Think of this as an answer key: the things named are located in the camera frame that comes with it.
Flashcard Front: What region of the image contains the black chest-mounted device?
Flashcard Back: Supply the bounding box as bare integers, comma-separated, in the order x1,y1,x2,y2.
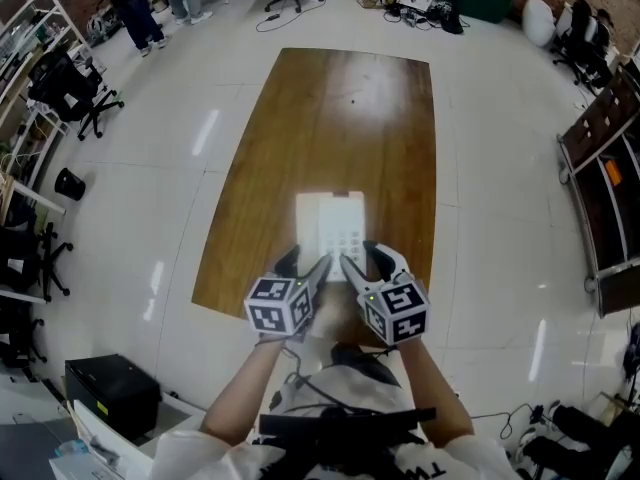
257,406,438,470

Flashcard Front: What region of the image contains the black box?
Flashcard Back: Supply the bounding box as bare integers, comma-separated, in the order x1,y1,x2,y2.
64,353,163,442

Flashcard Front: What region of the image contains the white desk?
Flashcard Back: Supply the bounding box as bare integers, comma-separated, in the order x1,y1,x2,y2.
63,398,157,480

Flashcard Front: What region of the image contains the white beanbag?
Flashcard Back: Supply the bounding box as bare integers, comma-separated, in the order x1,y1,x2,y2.
521,0,558,48

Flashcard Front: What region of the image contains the brown shelf cart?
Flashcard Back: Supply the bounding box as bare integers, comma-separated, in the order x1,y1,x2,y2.
556,61,640,319

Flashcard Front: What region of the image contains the grey bag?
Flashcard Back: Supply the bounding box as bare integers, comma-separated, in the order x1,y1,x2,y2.
85,9,122,45

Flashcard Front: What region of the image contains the white telephone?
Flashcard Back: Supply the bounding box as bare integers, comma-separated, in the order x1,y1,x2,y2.
294,191,366,283

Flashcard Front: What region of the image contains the white printer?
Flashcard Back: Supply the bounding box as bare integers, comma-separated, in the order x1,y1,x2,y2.
48,445,129,480

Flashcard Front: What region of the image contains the wooden table with metal legs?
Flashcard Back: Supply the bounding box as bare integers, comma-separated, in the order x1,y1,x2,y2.
191,47,437,349

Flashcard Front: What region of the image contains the person's right forearm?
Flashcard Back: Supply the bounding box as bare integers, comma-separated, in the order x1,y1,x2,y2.
397,337,476,452

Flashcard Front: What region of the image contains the person's white shirt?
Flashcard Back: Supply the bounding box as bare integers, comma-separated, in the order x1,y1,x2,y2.
149,361,522,480

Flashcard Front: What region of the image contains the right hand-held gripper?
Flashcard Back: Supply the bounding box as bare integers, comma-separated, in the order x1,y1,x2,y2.
338,239,432,347

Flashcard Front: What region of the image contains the black bag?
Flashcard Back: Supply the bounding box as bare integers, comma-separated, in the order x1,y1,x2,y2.
438,0,466,36

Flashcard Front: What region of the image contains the black floor cable with adapter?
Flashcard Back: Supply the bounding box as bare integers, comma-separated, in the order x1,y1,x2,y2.
255,0,327,34

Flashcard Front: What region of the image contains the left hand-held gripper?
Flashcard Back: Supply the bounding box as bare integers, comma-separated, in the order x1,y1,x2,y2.
243,244,335,344

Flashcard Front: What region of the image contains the person's left forearm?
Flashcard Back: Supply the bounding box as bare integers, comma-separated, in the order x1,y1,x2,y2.
199,340,286,452

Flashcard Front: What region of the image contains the black waste bin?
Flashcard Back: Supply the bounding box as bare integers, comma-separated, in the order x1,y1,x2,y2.
53,167,88,202

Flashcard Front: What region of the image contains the white metal shelf rack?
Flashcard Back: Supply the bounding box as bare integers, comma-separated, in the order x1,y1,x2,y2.
0,0,95,195

